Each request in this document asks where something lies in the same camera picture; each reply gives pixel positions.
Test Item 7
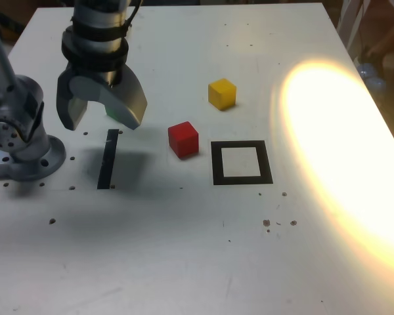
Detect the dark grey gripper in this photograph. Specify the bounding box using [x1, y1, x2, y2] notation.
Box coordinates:
[56, 63, 149, 131]

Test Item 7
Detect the green cube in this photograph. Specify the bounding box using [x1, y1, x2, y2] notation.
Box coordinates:
[105, 104, 121, 120]

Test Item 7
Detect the red cube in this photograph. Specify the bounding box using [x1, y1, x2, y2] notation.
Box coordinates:
[167, 121, 200, 160]

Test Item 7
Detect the yellow cube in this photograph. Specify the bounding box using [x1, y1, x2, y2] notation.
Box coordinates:
[208, 77, 238, 112]

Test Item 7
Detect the black tape square outline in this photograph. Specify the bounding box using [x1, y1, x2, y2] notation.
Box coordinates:
[210, 140, 274, 186]

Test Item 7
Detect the black tape strip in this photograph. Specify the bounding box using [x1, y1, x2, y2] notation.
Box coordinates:
[97, 128, 120, 190]

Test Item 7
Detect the blue round object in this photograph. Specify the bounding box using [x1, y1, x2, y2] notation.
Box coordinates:
[357, 61, 387, 96]

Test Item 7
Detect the black cable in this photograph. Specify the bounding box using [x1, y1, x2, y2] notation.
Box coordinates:
[123, 0, 143, 34]

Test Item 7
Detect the white metal frame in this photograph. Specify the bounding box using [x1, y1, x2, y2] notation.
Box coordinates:
[336, 0, 366, 63]

